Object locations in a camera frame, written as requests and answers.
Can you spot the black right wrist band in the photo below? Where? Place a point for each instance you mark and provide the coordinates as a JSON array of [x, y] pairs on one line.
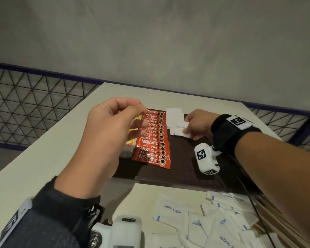
[[224, 136]]

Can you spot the black left wrist band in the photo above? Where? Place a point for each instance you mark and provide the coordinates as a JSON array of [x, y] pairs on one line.
[[49, 219]]

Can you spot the person's left hand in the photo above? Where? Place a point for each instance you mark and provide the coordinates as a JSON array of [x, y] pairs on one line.
[[103, 142]]

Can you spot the row of tea bags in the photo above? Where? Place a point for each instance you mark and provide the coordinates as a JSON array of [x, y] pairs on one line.
[[126, 152]]

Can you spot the row of white sugar packets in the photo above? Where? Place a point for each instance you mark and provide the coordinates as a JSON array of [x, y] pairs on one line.
[[174, 113]]

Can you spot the person's right forearm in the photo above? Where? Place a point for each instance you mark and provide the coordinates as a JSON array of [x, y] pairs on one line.
[[279, 167]]

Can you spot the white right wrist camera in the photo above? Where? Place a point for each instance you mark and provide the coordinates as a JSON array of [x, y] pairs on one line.
[[206, 162]]

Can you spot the white sugar packet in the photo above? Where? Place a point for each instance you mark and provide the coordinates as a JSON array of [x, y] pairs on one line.
[[179, 131]]

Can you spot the row of red Nescafe sachets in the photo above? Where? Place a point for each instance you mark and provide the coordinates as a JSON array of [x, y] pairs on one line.
[[149, 152]]

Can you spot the person's right hand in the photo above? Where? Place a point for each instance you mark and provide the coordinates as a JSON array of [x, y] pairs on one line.
[[201, 123]]

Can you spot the black wrist band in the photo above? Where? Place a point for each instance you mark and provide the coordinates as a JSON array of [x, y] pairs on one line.
[[224, 136], [49, 219]]

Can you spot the bundle of wooden stir sticks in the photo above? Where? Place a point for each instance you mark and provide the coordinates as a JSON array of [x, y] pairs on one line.
[[279, 219]]

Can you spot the brown plastic tray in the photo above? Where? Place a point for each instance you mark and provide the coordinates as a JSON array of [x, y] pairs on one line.
[[183, 167]]

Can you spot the white box with marker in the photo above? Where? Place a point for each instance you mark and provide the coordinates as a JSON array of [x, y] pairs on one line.
[[126, 235]]

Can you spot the white sugar sachets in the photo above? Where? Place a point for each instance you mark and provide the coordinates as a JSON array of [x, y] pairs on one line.
[[170, 211]]

